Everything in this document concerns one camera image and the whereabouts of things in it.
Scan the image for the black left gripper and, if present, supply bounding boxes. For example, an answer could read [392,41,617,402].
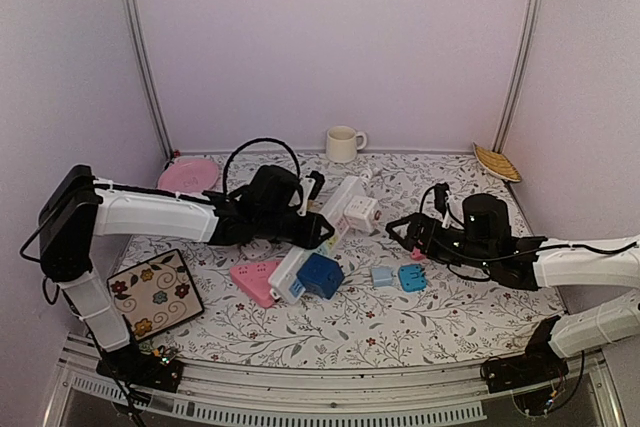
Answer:
[256,211,336,250]

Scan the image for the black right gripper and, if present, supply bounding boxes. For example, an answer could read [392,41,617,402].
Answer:
[387,212,496,271]

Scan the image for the pink socket adapter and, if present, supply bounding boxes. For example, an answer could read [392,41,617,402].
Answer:
[410,247,426,262]

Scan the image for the white cube socket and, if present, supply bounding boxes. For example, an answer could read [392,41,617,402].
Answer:
[344,195,381,233]

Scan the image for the light blue socket adapter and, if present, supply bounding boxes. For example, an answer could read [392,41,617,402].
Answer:
[397,264,428,293]

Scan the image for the pale blue cube socket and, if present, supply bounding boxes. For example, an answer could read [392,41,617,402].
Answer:
[371,266,396,288]

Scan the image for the dark blue cube socket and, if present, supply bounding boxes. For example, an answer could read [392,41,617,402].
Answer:
[297,253,345,300]

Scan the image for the long white power strip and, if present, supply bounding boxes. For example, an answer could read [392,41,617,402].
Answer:
[268,168,381,304]

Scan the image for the pink triangular power strip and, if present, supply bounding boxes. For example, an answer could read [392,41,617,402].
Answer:
[230,260,280,309]

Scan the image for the round pink power strip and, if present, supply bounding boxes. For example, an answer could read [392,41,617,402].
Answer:
[239,239,280,262]

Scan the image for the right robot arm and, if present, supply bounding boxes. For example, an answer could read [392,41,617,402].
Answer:
[385,194,639,383]

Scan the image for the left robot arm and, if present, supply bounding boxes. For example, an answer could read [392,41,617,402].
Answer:
[19,165,335,381]

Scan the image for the cream ceramic mug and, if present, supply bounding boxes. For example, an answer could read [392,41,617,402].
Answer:
[325,126,368,164]

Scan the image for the yellow leaf shaped dish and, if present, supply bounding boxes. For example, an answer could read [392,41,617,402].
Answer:
[473,143,522,183]

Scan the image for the pink plastic plate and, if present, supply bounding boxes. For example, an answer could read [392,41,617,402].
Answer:
[157,157,220,194]

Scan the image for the floral square tray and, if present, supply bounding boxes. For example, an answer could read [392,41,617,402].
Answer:
[107,249,204,342]

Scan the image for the aluminium front rail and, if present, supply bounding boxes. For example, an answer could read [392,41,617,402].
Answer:
[43,335,639,426]

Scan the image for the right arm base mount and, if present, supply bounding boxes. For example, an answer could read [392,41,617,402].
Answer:
[480,347,569,393]

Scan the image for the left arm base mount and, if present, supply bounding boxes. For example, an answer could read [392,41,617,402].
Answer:
[96,343,185,393]

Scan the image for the aluminium right corner post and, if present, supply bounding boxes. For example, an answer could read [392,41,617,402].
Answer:
[492,0,542,154]

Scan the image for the aluminium corner post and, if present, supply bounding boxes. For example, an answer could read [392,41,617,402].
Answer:
[122,0,174,161]
[492,0,542,154]

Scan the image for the aluminium left corner post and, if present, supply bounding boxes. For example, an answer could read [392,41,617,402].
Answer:
[122,0,174,161]

